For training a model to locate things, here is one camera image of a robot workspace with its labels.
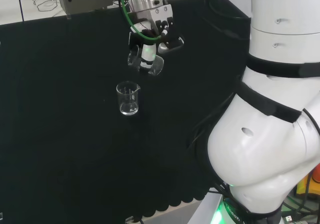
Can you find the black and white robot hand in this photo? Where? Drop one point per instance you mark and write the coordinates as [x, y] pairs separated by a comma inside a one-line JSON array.
[[160, 14]]

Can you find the clear glass beaker with print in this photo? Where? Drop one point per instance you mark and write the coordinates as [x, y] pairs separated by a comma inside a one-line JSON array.
[[158, 65]]

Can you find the small clear cloth clip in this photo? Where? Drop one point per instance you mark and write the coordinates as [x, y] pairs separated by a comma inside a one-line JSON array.
[[69, 16]]

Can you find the black table cloth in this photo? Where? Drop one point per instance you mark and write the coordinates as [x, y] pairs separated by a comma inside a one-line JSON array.
[[62, 109]]

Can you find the yellow stop button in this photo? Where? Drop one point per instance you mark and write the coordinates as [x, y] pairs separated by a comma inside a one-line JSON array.
[[303, 186]]

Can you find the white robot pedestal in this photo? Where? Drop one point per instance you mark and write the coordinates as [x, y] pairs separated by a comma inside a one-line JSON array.
[[207, 209]]

